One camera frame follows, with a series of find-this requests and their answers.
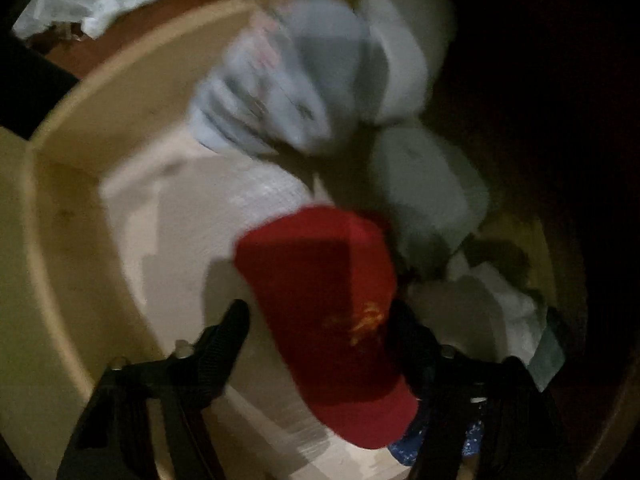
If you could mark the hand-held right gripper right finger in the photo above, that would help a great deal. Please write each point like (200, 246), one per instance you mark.
(410, 342)

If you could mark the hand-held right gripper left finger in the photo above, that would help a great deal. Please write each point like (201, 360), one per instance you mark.
(225, 342)

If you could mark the red cap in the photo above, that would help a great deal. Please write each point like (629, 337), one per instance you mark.
(320, 285)

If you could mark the wooden drawer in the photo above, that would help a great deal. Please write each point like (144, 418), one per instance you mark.
(75, 210)

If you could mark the white crumpled underwear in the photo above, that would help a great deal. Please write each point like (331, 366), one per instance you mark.
(480, 305)

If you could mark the light blue striped underwear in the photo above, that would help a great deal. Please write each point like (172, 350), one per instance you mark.
(280, 75)

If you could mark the white folded underwear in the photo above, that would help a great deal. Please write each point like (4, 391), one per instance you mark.
(405, 45)

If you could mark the blue patterned cloth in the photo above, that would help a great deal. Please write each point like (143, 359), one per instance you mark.
(407, 442)

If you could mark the teal cloth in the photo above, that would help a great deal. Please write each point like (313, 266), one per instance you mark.
(550, 355)

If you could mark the dark cloth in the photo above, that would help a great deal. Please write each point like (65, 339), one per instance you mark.
(30, 90)

